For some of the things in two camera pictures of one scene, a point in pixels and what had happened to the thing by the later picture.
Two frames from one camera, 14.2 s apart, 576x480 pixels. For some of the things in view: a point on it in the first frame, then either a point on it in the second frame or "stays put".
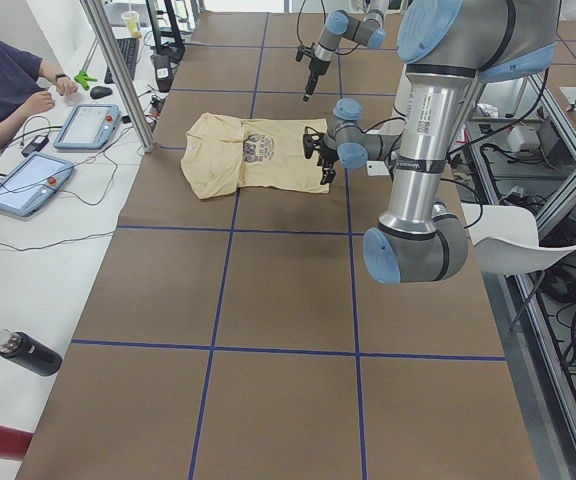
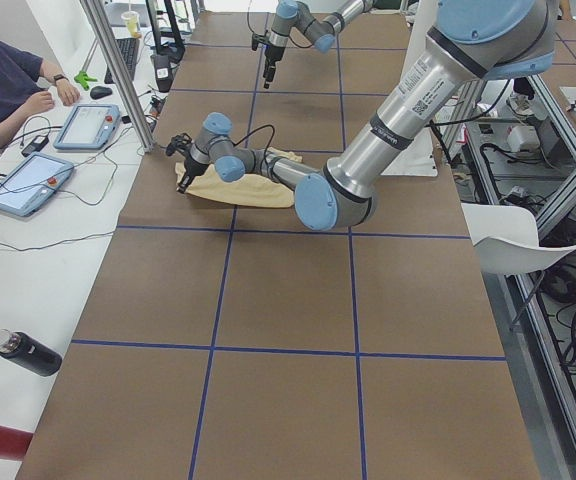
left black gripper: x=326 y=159 → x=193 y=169
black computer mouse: x=99 y=92 stays put
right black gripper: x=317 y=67 → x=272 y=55
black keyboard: x=129 y=48 stays put
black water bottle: x=26 y=352 stays put
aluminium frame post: x=97 y=14 stays put
